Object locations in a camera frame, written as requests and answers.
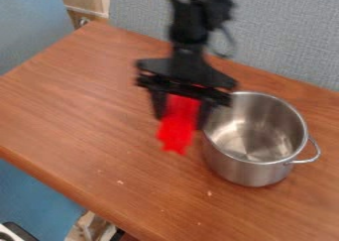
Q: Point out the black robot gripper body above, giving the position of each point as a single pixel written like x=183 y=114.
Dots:
x=185 y=74

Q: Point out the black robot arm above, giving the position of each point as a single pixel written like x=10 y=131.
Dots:
x=195 y=19

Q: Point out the stainless steel pot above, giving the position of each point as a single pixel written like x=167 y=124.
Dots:
x=254 y=139

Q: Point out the beige wooden shelf unit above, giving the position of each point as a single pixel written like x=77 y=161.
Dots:
x=87 y=10

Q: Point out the red plastic block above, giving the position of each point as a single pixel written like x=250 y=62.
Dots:
x=178 y=124

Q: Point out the black and white floor object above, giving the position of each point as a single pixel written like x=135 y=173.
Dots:
x=11 y=232

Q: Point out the wooden table leg frame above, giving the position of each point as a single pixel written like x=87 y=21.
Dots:
x=91 y=228

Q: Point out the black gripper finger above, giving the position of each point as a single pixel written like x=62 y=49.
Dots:
x=159 y=103
x=206 y=107

